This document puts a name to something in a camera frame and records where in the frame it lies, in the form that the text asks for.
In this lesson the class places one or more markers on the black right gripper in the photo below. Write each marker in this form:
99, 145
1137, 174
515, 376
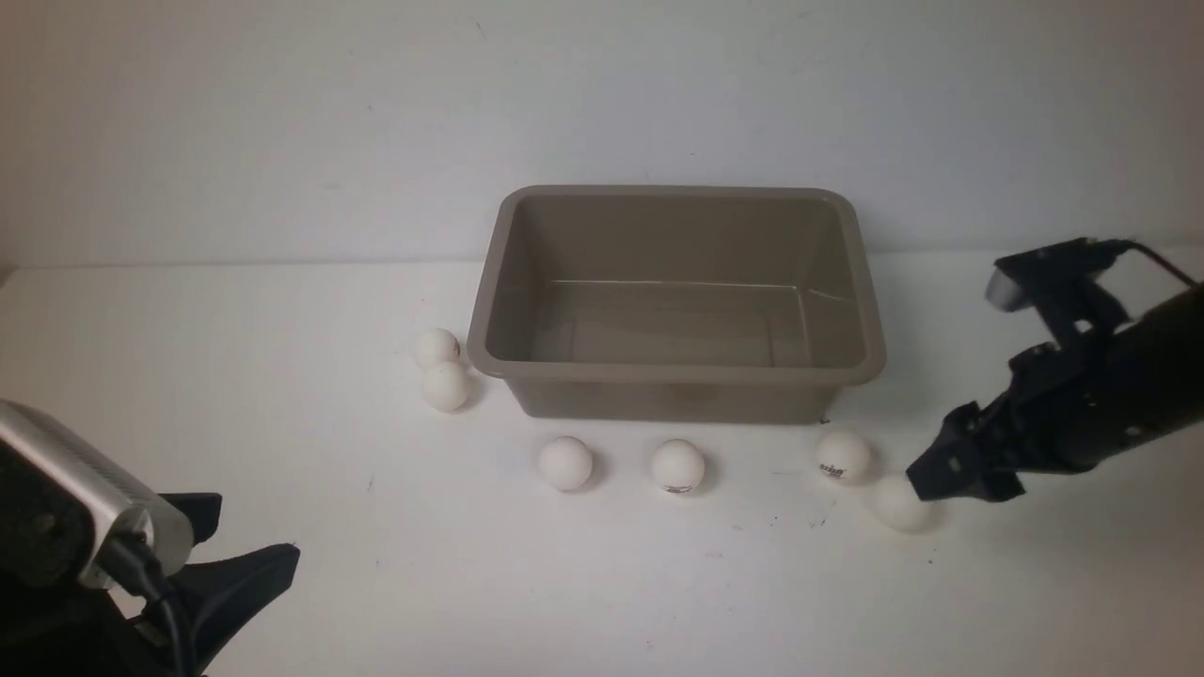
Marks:
1062, 412

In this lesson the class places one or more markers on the tan plastic bin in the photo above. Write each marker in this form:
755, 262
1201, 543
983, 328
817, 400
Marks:
733, 305

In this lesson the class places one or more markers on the plain white ball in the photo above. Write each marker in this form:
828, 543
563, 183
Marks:
896, 504
565, 463

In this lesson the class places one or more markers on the white ball with red logo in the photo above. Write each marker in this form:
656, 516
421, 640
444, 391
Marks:
677, 467

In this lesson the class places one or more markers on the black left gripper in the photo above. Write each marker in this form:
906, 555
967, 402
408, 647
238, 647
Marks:
68, 630

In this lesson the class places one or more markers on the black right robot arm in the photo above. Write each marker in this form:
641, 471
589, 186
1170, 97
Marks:
1158, 363

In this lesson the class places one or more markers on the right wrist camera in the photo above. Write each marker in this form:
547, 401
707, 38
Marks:
1060, 281

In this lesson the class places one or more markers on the white ball upper left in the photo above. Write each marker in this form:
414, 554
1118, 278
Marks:
435, 346

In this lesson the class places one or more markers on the white ball lower left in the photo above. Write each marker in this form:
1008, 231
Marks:
445, 386

